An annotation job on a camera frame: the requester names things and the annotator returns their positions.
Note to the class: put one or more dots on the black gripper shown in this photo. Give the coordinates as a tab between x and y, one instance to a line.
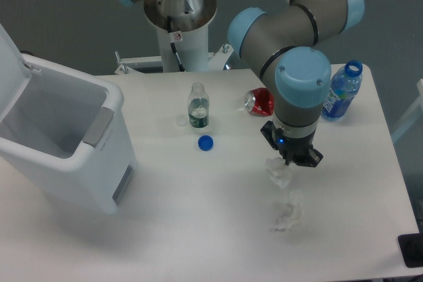
299	151

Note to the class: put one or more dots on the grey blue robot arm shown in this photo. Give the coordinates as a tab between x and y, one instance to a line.
280	50

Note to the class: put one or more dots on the white open trash bin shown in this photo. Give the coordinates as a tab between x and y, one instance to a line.
64	130

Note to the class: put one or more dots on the crushed red soda can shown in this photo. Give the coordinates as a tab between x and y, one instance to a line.
259	102

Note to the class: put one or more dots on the blue plastic bottle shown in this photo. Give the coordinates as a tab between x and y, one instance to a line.
344	86

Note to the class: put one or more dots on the blue bottle cap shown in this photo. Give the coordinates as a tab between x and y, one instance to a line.
205	142

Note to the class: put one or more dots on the clear green label bottle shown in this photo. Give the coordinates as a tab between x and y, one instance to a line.
198	106

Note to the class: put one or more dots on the white bottle cap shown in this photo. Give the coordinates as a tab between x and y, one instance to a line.
181	120

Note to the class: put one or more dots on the black device at edge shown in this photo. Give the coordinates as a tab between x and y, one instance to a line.
411	249

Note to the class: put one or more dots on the white metal frame bracket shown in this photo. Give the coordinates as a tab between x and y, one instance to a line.
216	61

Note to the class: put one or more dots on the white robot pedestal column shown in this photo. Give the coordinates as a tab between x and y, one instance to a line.
190	46

